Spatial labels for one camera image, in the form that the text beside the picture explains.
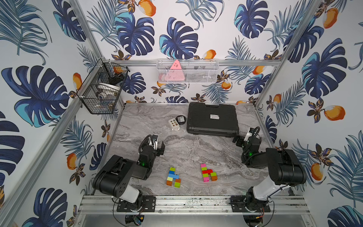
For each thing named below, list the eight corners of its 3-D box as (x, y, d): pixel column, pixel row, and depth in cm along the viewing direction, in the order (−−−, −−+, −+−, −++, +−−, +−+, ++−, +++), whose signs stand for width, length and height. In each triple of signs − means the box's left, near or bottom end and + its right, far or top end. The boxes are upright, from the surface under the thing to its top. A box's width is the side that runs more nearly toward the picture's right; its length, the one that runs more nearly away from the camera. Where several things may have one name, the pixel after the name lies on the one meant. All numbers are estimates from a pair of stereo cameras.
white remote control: (173, 132, 105) (173, 129, 103) (168, 122, 111) (168, 119, 108) (180, 129, 107) (180, 126, 104) (175, 120, 113) (175, 117, 110)
